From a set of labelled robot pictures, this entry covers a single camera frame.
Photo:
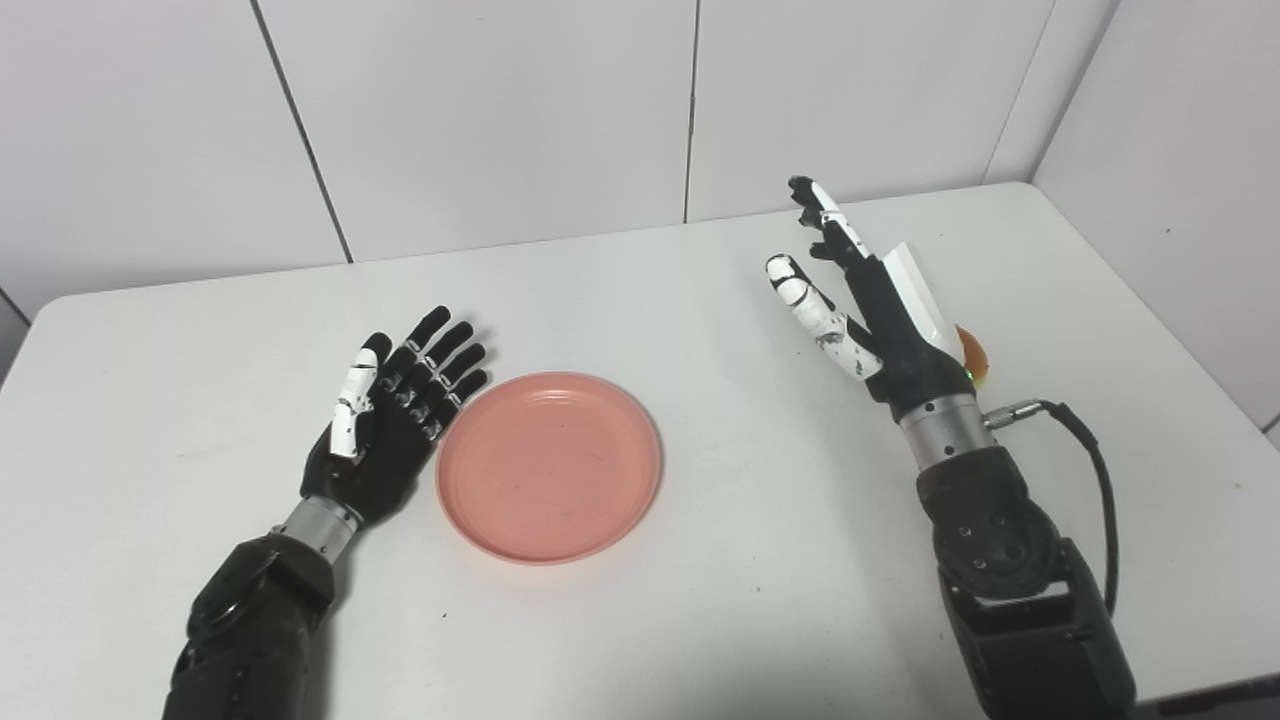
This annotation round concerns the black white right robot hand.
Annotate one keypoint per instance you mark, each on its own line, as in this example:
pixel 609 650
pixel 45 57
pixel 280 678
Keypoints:
pixel 905 340

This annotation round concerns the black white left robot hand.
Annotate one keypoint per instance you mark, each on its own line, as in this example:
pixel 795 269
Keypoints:
pixel 385 450

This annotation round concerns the toy hamburger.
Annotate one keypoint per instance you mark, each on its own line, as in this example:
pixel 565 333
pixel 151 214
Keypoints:
pixel 975 355

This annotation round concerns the pink round plate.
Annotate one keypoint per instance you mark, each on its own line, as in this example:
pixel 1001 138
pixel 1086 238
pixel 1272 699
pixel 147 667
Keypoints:
pixel 548 468

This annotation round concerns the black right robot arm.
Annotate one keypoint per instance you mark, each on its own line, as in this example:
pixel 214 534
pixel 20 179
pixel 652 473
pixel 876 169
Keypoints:
pixel 1010 580

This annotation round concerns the black table frame bar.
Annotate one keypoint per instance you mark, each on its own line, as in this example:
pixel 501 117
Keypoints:
pixel 1210 695

